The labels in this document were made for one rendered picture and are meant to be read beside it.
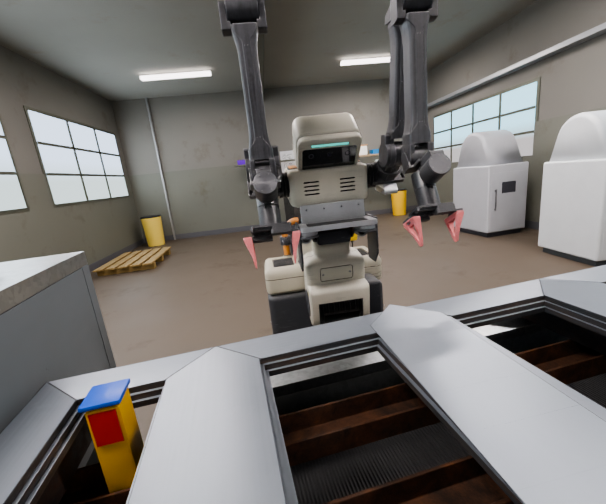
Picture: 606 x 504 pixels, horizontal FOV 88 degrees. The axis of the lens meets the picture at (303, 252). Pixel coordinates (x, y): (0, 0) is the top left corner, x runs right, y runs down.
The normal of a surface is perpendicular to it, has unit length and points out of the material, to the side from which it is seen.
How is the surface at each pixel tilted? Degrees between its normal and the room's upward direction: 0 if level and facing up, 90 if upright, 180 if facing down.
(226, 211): 90
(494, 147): 71
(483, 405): 0
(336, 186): 98
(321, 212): 90
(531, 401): 0
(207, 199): 90
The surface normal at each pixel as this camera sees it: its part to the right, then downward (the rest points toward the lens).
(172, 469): -0.11, -0.97
